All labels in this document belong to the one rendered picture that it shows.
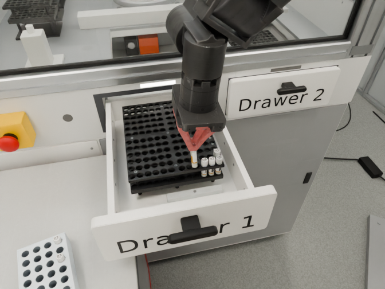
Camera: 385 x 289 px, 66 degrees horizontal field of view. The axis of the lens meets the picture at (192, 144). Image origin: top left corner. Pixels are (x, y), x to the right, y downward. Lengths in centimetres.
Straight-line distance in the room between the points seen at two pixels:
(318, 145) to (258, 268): 66
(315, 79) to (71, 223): 66
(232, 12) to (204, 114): 14
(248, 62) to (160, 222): 43
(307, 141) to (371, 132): 132
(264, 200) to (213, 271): 95
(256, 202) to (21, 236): 47
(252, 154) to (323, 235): 79
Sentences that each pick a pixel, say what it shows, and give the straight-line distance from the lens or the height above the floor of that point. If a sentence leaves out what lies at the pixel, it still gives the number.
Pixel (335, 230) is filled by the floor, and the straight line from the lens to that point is 166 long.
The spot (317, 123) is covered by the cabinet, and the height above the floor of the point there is 73.
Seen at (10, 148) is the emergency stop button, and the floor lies 87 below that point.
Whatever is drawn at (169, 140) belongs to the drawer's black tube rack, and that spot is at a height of 90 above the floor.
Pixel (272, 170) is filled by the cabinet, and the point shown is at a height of 55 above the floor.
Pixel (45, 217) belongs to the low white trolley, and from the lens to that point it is 72.
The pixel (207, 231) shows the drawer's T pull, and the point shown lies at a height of 91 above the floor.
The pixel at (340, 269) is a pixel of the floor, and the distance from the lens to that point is 156.
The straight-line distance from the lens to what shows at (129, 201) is 59.
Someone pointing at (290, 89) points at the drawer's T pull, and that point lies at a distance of 76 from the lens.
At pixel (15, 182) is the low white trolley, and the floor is 76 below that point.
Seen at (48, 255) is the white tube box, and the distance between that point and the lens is 63.
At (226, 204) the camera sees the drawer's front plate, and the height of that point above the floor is 92.
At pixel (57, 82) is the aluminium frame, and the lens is 70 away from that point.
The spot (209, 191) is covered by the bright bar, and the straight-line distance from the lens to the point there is 58.
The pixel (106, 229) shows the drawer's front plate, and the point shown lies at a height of 92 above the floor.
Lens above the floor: 131
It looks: 44 degrees down
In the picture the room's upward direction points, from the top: straight up
